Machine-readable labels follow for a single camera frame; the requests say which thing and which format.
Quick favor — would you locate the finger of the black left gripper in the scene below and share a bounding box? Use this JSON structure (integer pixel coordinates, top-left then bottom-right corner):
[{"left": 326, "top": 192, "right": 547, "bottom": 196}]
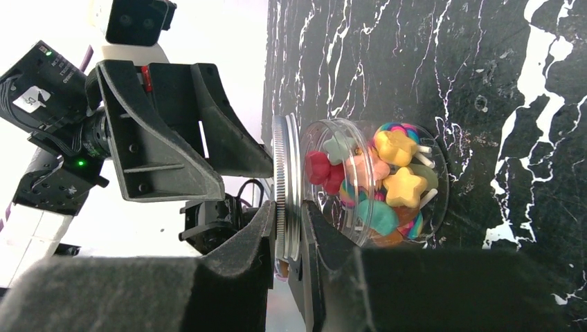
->
[
  {"left": 147, "top": 63, "right": 273, "bottom": 178},
  {"left": 96, "top": 60, "right": 224, "bottom": 203}
]

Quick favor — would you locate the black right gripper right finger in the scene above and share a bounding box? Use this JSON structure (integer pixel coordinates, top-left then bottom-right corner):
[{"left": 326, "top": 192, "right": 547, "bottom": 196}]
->
[{"left": 301, "top": 201, "right": 573, "bottom": 331}]

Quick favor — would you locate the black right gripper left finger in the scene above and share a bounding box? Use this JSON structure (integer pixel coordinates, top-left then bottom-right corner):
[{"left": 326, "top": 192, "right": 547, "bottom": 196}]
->
[{"left": 1, "top": 202, "right": 276, "bottom": 331}]

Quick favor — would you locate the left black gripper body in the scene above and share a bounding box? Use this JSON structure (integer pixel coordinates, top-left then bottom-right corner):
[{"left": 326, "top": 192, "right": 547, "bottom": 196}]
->
[{"left": 82, "top": 68, "right": 111, "bottom": 158}]

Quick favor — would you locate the white round jar lid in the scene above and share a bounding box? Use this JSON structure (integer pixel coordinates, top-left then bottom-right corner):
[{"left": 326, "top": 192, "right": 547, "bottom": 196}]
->
[{"left": 272, "top": 113, "right": 302, "bottom": 261}]

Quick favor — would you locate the clear round plastic jar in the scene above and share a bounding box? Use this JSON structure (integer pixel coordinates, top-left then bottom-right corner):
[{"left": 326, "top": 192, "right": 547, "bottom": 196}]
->
[{"left": 300, "top": 118, "right": 449, "bottom": 247}]

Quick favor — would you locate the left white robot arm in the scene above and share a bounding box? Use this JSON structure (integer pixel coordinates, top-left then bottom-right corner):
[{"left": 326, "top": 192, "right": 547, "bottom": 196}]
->
[{"left": 1, "top": 41, "right": 273, "bottom": 288}]

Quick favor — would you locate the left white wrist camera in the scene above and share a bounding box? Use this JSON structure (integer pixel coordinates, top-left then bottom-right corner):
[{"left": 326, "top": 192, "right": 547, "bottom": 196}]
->
[{"left": 87, "top": 0, "right": 177, "bottom": 66}]

